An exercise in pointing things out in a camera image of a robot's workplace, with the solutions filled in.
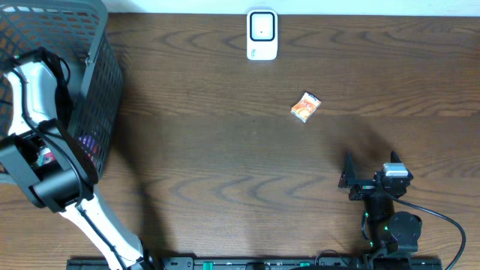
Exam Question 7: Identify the red purple tissue pack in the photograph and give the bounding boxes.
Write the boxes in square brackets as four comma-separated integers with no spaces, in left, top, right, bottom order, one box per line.
[79,135,99,155]

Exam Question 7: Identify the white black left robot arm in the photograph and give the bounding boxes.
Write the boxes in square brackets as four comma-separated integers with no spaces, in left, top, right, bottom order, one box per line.
[1,47,158,269]

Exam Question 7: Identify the white barcode scanner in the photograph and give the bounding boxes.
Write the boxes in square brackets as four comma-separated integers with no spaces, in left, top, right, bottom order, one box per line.
[246,9,278,61]

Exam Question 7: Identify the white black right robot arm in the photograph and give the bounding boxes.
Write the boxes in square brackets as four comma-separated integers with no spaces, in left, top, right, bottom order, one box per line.
[338,152,422,257]

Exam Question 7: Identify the grey plastic shopping basket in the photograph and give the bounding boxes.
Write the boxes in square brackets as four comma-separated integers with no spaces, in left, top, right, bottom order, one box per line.
[1,0,123,184]

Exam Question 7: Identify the small orange tissue packet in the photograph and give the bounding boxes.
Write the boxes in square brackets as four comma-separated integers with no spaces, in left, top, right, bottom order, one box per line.
[290,92,322,123]

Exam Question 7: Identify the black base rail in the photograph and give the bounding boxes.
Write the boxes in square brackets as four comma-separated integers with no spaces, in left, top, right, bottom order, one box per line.
[66,256,443,270]

